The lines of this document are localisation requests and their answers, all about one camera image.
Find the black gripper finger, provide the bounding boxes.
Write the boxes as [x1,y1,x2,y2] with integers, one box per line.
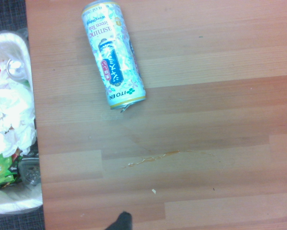
[104,211,133,230]

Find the white jasmine green tea can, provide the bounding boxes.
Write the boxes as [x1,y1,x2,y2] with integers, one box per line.
[81,0,147,114]

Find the trash bin with white liner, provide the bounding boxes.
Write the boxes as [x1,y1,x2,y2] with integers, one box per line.
[0,33,44,217]

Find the silver can in trash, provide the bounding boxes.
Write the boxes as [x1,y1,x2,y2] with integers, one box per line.
[6,58,27,80]

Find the orange liquid spill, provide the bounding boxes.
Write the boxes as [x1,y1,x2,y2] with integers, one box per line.
[121,149,217,168]

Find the clear plastic container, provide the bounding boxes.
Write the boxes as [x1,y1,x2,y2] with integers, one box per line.
[18,157,42,187]

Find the green snack wrapper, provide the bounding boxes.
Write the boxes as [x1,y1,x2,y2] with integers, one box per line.
[0,153,22,189]

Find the crumpled white paper tissues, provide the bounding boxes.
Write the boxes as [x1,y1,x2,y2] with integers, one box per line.
[0,60,37,158]

